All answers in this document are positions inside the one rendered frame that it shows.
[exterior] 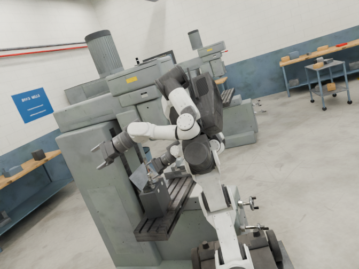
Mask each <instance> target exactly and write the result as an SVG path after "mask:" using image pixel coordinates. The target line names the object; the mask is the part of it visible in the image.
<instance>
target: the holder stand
mask: <svg viewBox="0 0 359 269"><path fill-rule="evenodd" d="M139 198H140V200H141V202H142V205H143V207H144V210H145V212H146V215H147V217H148V219H151V218H157V217H162V216H164V215H165V213H166V210H167V208H168V205H169V203H170V200H171V197H170V195H169V192H168V189H167V186H166V184H165V181H164V179H163V177H160V178H156V180H155V181H154V182H149V180H148V181H147V183H146V185H145V186H144V188H143V190H142V191H141V193H140V195H139Z"/></svg>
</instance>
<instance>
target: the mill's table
mask: <svg viewBox="0 0 359 269"><path fill-rule="evenodd" d="M195 185H196V182H195V181H194V180H193V178H192V176H188V177H181V178H174V179H169V180H168V182H167V183H166V186H167V189H168V192H169V195H170V197H171V200H170V203H169V205H168V208H167V210H166V213H165V215H164V216H162V217H157V218H151V219H148V217H147V215H146V214H145V216H144V217H143V218H142V220H141V221H140V223H139V224H138V226H137V227H136V228H135V230H134V231H133V233H134V236H135V238H136V240H137V242H148V241H168V240H169V238H170V236H171V234H172V232H173V230H174V228H175V226H176V223H177V221H178V219H179V217H180V215H181V213H182V211H183V209H184V207H185V205H186V203H187V201H188V199H189V197H190V195H191V193H192V191H193V189H194V187H195Z"/></svg>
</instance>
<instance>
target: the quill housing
mask: <svg viewBox="0 0 359 269"><path fill-rule="evenodd" d="M161 99H162V96H160V97H158V98H156V99H152V100H149V101H145V102H141V103H138V104H137V109H138V112H139V114H140V117H141V119H142V122H149V123H151V124H155V125H157V126H167V125H170V123H169V119H167V118H166V117H165V115H164V113H163V107H162V102H161ZM149 140H150V141H155V140H156V139H151V138H149Z"/></svg>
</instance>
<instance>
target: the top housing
mask: <svg viewBox="0 0 359 269"><path fill-rule="evenodd" d="M172 68H174V65H173V62H172V59H171V57H170V56H165V57H162V58H159V59H155V60H152V61H149V62H146V63H144V64H141V65H138V66H135V67H133V68H129V69H126V70H123V71H121V72H118V73H115V74H113V75H110V76H107V77H106V82H107V85H108V87H109V90H110V92H111V95H112V96H114V97H116V96H119V95H121V94H125V93H128V92H131V91H135V90H138V89H141V88H145V87H147V86H150V85H154V84H155V82H154V80H155V79H158V78H159V77H160V76H162V75H163V74H165V73H166V72H167V71H169V70H171V69H172Z"/></svg>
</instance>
